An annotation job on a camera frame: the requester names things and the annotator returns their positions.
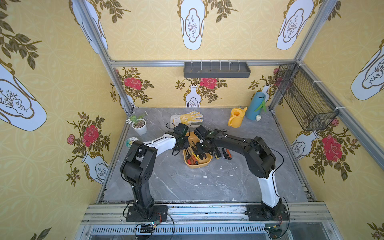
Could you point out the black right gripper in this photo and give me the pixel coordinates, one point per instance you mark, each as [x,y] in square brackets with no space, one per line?
[203,145]

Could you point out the white potted succulent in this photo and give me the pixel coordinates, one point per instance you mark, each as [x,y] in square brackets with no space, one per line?
[138,123]

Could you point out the green tape roll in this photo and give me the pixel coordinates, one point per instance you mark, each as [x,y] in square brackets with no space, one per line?
[130,141]

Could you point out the grey wall shelf rack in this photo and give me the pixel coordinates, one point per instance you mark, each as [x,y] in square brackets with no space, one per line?
[216,69]

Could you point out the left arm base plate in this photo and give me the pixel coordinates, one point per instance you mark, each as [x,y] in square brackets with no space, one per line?
[155,213]

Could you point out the yellow plastic storage box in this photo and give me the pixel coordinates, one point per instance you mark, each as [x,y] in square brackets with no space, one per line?
[204,160]

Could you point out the yellow watering can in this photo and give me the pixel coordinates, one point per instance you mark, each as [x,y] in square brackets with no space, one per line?
[237,116]

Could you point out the yellow white work glove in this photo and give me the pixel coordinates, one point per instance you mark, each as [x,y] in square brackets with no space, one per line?
[187,119]

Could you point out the orange black handle screwdriver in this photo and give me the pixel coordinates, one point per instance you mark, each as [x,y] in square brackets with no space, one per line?
[229,154]

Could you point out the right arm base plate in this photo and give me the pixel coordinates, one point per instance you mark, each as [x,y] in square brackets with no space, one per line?
[265,213]

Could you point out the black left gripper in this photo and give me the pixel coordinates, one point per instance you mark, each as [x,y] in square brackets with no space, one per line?
[184,143]

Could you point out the black wire mesh basket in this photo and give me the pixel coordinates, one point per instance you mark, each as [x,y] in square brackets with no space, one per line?
[309,104]

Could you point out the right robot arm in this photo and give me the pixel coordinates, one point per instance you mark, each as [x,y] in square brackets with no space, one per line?
[259,157]

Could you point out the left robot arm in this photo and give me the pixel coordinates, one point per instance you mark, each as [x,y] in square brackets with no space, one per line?
[138,167]

